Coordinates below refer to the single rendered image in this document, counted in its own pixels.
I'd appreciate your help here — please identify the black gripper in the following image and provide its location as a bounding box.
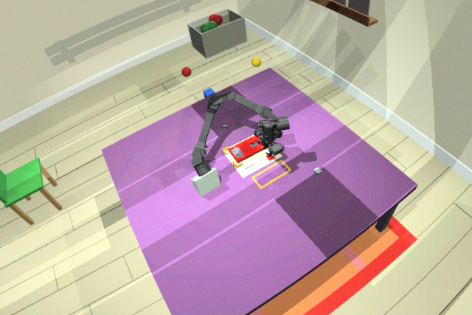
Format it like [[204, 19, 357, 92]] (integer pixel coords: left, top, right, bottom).
[[254, 127, 285, 156]]

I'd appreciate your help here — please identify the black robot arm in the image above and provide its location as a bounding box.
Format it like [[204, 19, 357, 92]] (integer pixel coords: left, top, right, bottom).
[[191, 91, 290, 177]]

